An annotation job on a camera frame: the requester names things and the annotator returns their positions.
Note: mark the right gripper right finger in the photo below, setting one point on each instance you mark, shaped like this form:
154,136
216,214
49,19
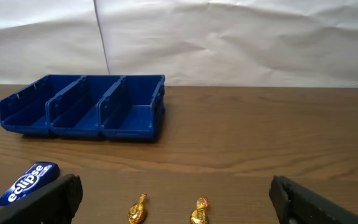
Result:
303,207

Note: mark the blue tray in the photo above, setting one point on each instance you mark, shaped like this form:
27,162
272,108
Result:
82,121

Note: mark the blue candy pack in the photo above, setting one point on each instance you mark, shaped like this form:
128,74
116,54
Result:
26,180

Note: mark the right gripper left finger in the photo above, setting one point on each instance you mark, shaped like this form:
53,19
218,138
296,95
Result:
48,202

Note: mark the gold candy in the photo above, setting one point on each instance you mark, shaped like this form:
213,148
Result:
137,213
199,214

